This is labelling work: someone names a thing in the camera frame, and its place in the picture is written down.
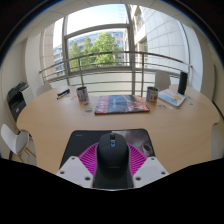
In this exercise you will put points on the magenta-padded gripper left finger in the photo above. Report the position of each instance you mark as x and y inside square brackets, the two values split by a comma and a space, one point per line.
[75, 170]

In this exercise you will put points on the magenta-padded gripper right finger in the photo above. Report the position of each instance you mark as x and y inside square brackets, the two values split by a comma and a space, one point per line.
[149, 170]

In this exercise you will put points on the black computer mouse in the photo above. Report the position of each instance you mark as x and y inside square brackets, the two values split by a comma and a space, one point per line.
[112, 157]

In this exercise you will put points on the black mouse pad with print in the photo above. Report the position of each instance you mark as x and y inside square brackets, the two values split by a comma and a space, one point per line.
[81, 141]

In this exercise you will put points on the white chair with wooden legs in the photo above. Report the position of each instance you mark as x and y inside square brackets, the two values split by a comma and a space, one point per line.
[13, 138]

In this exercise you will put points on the red and dark magazine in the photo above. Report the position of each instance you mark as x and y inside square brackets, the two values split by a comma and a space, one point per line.
[121, 104]

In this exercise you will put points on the white cup with red print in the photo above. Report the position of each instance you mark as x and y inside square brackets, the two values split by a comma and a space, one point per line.
[152, 95]

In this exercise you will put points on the light blue booklet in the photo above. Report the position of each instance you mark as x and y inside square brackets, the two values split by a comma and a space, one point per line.
[171, 97]

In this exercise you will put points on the white cup with blue print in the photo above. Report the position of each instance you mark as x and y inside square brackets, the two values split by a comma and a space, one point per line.
[82, 94]

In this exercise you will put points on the black office printer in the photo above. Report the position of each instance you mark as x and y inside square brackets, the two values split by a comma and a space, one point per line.
[18, 100]

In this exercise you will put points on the black cylindrical speaker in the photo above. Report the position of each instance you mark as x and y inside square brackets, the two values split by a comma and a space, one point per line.
[182, 83]

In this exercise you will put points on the grey metal railing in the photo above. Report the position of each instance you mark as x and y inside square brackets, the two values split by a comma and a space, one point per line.
[110, 53]

